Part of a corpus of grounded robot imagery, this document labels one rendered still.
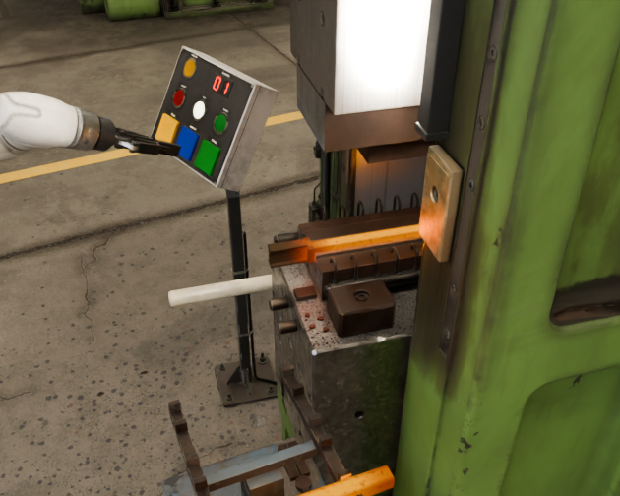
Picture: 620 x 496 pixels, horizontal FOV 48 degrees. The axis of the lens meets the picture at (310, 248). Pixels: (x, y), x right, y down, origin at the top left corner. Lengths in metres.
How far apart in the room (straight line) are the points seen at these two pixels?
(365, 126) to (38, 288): 2.13
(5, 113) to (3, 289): 1.77
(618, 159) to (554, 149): 0.17
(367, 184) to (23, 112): 0.77
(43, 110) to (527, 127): 0.98
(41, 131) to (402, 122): 0.72
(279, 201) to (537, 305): 2.52
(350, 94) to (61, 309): 2.05
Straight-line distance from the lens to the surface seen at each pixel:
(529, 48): 0.90
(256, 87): 1.73
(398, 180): 1.69
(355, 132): 1.27
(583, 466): 1.64
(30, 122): 1.50
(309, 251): 1.45
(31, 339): 2.91
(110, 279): 3.10
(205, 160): 1.81
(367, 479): 1.11
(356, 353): 1.39
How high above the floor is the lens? 1.87
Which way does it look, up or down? 36 degrees down
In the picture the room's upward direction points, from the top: straight up
